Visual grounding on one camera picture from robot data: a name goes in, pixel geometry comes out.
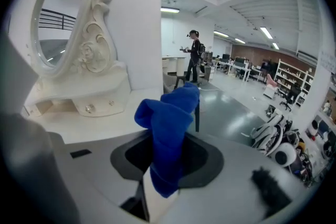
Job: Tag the blue cloth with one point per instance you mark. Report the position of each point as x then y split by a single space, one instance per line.
168 123

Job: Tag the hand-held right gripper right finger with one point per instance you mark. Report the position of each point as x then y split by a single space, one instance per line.
236 165

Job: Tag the white ornate oval mirror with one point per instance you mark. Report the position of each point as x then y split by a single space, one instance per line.
94 55

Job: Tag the white storage rack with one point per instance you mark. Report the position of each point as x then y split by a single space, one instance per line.
294 78

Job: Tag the row of white office desks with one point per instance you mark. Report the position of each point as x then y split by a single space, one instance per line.
239 66

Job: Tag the pile of white black devices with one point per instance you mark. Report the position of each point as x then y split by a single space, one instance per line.
265 136

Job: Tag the black office chair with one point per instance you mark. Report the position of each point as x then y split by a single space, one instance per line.
291 97

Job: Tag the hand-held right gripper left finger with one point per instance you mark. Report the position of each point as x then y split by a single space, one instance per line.
99 170

